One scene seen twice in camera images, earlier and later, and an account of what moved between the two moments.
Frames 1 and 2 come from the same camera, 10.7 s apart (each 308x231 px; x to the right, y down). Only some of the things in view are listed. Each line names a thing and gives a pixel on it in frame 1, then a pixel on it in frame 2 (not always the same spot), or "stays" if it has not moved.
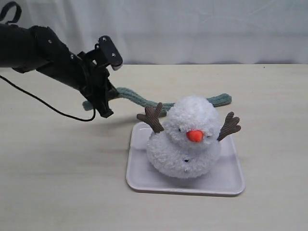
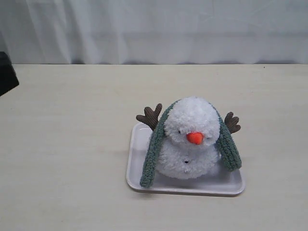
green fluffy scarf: [217, 101] → [231, 156]
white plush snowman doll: [187, 144] stays
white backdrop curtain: [165, 32] stays
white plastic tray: [226, 178] stays
